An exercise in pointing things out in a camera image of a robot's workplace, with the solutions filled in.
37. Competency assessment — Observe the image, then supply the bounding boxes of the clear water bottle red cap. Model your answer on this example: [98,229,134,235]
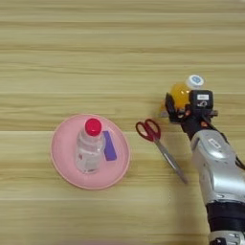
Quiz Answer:
[75,118,106,175]

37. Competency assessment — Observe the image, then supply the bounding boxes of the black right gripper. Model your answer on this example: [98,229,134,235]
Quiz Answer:
[165,92,220,142]

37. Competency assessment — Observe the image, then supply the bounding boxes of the purple rectangular block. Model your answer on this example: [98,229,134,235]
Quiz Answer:
[101,130,118,162]

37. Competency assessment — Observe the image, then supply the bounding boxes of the orange juice bottle white cap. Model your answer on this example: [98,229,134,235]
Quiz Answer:
[158,74,206,119]

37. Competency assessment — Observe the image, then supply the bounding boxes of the red-handled scissors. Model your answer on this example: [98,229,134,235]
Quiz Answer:
[135,118,189,185]

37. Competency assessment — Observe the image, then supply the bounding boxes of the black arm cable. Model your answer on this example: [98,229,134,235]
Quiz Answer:
[209,122,245,170]

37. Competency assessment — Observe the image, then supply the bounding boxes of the pink round plate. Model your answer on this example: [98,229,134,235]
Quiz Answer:
[49,113,131,191]

